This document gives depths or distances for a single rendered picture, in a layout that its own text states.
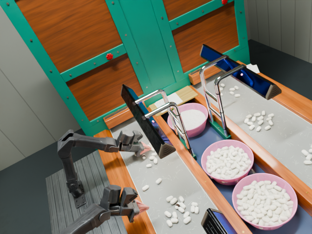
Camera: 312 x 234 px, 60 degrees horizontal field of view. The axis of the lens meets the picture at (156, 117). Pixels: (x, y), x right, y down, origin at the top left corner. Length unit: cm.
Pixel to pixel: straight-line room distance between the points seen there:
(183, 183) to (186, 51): 93
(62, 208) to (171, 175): 70
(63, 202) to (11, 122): 176
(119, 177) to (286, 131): 95
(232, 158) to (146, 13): 98
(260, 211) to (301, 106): 69
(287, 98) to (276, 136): 29
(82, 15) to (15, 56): 155
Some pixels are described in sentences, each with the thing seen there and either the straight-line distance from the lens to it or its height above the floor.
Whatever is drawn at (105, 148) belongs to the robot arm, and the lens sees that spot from 153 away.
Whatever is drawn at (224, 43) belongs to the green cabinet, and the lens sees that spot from 209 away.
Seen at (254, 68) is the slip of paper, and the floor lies 77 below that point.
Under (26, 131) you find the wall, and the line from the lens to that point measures 347.
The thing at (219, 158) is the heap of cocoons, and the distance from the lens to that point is 154.
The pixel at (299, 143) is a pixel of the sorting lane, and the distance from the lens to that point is 157.
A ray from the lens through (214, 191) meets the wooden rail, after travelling 137.
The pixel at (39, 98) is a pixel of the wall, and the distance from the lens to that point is 327.
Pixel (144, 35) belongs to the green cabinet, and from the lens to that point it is 177.
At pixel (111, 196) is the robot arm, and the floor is 104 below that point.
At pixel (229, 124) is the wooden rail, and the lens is 165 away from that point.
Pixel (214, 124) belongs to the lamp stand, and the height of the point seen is 71.
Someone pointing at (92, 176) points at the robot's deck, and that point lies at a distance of 184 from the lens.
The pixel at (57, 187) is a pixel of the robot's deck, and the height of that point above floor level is 67.
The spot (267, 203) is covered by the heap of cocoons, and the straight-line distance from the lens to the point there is 135.
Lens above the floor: 190
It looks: 38 degrees down
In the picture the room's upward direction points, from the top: 22 degrees counter-clockwise
